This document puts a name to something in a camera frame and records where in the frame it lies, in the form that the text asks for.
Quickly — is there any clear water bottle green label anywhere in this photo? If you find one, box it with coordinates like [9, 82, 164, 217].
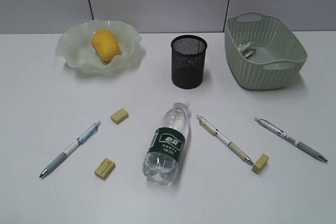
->
[142, 98, 190, 185]

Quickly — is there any yellow mango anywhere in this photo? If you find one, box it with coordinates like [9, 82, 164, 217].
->
[92, 29, 121, 62]

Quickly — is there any white waste paper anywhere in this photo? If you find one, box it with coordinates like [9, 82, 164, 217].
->
[237, 42, 256, 59]

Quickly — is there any plain yellow eraser upper left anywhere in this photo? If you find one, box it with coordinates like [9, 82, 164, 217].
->
[110, 108, 129, 124]

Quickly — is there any black mesh pen holder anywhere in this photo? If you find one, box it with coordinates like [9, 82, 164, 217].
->
[171, 35, 207, 89]

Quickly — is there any beige grip pen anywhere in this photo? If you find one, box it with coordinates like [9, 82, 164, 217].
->
[196, 114, 254, 165]

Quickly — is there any blue grip pen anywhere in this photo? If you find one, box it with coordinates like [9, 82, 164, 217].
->
[39, 120, 101, 179]

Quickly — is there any yellow eraser with print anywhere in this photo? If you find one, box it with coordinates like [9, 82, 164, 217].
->
[94, 158, 116, 180]

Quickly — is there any green wavy glass plate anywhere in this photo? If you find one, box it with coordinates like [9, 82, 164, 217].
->
[55, 20, 142, 73]

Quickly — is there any yellow eraser right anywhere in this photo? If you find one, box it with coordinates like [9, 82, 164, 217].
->
[251, 154, 269, 174]

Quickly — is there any green plastic woven basket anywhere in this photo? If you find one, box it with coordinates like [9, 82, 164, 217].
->
[225, 13, 308, 90]

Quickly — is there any grey grip pen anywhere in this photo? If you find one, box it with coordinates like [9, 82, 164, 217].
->
[254, 117, 328, 163]

